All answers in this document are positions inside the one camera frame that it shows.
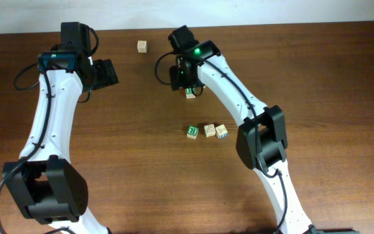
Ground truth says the wooden block green letter R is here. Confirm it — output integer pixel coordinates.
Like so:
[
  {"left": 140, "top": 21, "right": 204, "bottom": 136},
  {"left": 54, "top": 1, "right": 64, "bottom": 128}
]
[{"left": 186, "top": 125, "right": 199, "bottom": 139}]

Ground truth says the wooden block blue side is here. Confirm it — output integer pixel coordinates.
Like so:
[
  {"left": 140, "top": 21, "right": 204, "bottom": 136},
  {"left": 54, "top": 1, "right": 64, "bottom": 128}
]
[{"left": 215, "top": 124, "right": 229, "bottom": 139}]

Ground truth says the far wooden block green side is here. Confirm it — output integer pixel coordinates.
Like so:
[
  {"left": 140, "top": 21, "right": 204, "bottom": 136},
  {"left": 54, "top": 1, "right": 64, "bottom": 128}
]
[{"left": 137, "top": 40, "right": 148, "bottom": 53}]

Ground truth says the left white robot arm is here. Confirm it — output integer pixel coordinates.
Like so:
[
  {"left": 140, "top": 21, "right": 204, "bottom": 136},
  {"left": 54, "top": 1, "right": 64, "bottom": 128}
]
[{"left": 1, "top": 51, "right": 118, "bottom": 233}]

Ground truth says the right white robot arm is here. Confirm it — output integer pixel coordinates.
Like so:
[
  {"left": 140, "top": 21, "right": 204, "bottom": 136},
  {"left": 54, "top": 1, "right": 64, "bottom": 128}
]
[{"left": 171, "top": 40, "right": 312, "bottom": 233}]

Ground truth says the wooden block green letter B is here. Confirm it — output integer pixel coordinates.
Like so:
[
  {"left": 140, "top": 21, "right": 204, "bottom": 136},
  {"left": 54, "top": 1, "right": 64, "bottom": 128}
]
[{"left": 184, "top": 88, "right": 196, "bottom": 99}]

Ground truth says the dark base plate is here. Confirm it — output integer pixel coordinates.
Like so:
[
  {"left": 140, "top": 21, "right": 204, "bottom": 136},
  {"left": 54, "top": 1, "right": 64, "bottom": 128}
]
[{"left": 307, "top": 229, "right": 360, "bottom": 234}]

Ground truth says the plain wooden block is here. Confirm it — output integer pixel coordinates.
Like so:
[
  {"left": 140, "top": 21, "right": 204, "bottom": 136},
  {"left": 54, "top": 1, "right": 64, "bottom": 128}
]
[{"left": 204, "top": 124, "right": 216, "bottom": 137}]

